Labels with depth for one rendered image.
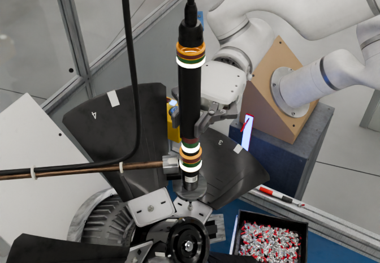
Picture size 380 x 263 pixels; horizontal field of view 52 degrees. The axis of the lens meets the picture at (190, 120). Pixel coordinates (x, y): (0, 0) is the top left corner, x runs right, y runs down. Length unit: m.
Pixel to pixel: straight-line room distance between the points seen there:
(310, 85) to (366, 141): 1.60
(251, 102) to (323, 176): 1.29
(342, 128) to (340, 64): 1.67
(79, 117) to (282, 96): 0.77
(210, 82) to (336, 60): 0.61
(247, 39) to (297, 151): 0.67
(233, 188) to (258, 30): 0.38
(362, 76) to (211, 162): 0.50
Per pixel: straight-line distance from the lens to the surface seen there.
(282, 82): 1.39
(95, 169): 0.78
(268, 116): 1.39
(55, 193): 0.99
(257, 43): 0.84
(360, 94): 3.22
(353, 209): 2.50
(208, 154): 1.03
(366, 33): 1.21
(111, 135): 0.84
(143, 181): 0.84
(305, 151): 1.42
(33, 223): 0.97
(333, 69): 1.26
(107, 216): 0.95
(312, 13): 0.77
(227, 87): 0.73
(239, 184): 1.00
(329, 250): 1.51
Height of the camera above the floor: 1.98
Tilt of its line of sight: 46 degrees down
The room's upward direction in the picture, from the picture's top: straight up
